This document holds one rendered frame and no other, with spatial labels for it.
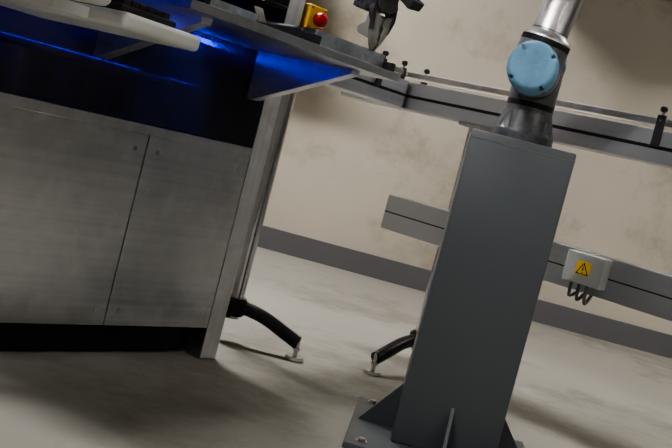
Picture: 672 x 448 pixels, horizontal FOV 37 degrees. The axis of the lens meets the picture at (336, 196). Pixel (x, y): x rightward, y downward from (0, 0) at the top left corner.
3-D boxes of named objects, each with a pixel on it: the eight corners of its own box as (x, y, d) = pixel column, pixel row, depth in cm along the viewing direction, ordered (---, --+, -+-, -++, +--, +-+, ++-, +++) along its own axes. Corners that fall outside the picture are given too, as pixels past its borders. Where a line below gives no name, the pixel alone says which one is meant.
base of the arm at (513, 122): (547, 150, 252) (557, 112, 251) (554, 149, 237) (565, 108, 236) (489, 135, 253) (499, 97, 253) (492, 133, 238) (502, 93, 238)
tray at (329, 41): (215, 26, 248) (219, 13, 248) (286, 51, 268) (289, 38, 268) (312, 43, 226) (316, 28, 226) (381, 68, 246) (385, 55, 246)
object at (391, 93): (265, 63, 281) (279, 8, 280) (229, 55, 291) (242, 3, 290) (406, 108, 333) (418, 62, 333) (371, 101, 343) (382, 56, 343)
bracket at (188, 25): (92, 55, 228) (106, 0, 227) (103, 58, 230) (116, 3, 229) (187, 77, 206) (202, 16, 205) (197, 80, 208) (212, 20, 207)
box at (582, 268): (560, 278, 289) (568, 248, 288) (568, 279, 293) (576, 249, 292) (597, 290, 281) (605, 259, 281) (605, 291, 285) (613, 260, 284)
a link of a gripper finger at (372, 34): (357, 48, 244) (366, 12, 243) (375, 51, 240) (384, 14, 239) (349, 45, 241) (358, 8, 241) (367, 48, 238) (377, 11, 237)
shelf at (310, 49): (55, -14, 226) (57, -23, 226) (266, 56, 279) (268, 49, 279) (190, 8, 195) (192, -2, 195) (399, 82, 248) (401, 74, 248)
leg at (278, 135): (210, 312, 305) (272, 68, 301) (231, 313, 312) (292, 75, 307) (230, 321, 299) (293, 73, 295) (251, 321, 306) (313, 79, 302)
